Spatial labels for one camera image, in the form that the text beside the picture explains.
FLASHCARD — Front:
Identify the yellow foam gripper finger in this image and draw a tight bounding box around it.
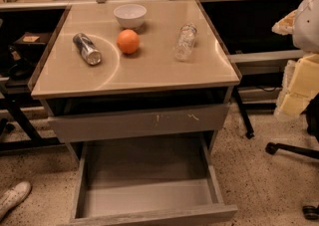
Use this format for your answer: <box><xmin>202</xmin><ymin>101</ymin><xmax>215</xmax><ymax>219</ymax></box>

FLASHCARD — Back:
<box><xmin>271</xmin><ymin>10</ymin><xmax>296</xmax><ymax>36</ymax></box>
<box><xmin>274</xmin><ymin>54</ymin><xmax>319</xmax><ymax>120</ymax></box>

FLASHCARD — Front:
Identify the silver blue redbull can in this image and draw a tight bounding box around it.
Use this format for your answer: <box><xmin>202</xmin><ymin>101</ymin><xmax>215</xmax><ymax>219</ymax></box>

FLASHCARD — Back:
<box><xmin>73</xmin><ymin>33</ymin><xmax>102</xmax><ymax>66</ymax></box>

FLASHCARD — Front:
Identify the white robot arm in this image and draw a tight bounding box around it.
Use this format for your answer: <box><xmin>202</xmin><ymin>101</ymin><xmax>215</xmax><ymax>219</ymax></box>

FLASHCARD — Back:
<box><xmin>272</xmin><ymin>0</ymin><xmax>319</xmax><ymax>121</ymax></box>

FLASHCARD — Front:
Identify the closed grey top drawer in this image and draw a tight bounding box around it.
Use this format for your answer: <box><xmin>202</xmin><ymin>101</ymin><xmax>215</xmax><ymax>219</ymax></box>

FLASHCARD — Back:
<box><xmin>48</xmin><ymin>104</ymin><xmax>229</xmax><ymax>142</ymax></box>

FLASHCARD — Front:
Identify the grey drawer cabinet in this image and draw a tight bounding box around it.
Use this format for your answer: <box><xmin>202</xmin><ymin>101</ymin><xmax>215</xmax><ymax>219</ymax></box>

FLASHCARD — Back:
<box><xmin>27</xmin><ymin>0</ymin><xmax>242</xmax><ymax>226</ymax></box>

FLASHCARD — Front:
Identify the open grey middle drawer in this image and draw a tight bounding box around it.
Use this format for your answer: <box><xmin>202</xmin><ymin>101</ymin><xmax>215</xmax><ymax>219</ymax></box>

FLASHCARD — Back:
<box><xmin>67</xmin><ymin>134</ymin><xmax>237</xmax><ymax>226</ymax></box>

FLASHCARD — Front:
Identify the black office chair base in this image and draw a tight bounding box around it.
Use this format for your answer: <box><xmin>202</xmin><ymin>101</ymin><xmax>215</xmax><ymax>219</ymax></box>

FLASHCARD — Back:
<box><xmin>265</xmin><ymin>95</ymin><xmax>319</xmax><ymax>159</ymax></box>

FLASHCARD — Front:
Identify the clear plastic water bottle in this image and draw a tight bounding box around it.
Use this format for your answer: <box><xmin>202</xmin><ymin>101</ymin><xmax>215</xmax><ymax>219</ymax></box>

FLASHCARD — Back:
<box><xmin>174</xmin><ymin>23</ymin><xmax>197</xmax><ymax>62</ymax></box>

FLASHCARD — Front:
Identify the black chair caster wheel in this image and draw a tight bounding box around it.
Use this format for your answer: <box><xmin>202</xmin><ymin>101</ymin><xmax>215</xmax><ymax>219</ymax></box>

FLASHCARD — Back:
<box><xmin>302</xmin><ymin>205</ymin><xmax>319</xmax><ymax>220</ymax></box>

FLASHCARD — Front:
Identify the white ceramic bowl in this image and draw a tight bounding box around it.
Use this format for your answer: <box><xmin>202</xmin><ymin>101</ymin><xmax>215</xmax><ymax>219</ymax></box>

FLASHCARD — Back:
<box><xmin>114</xmin><ymin>4</ymin><xmax>147</xmax><ymax>29</ymax></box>

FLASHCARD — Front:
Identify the orange fruit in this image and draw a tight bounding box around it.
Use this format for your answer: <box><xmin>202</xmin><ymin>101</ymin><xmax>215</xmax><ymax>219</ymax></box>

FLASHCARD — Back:
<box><xmin>117</xmin><ymin>29</ymin><xmax>140</xmax><ymax>54</ymax></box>

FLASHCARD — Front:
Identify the black box with label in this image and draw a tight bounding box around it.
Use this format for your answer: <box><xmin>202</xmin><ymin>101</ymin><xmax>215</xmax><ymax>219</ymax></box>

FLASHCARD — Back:
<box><xmin>13</xmin><ymin>32</ymin><xmax>51</xmax><ymax>50</ymax></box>

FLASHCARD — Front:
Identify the white shoe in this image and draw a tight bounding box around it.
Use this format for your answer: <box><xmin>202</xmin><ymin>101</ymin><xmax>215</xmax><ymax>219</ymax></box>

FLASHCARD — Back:
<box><xmin>0</xmin><ymin>181</ymin><xmax>32</xmax><ymax>221</ymax></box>

